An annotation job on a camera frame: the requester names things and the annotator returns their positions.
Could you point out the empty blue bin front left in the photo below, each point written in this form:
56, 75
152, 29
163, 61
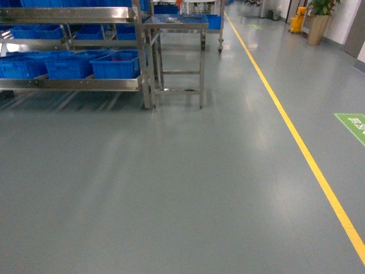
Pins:
73, 66

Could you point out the steel side table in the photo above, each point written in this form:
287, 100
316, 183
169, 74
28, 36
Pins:
176, 45

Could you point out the green floor sign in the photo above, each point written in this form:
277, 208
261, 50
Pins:
354, 123

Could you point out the yellow mop bucket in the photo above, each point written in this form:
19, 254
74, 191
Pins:
296, 22

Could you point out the blue bin with red wrap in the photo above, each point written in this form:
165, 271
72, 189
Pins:
123, 64

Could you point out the tall beige planter plant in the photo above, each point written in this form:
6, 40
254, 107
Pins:
320, 13

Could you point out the steel shelf rack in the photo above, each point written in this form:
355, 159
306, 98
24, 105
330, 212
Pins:
26, 71

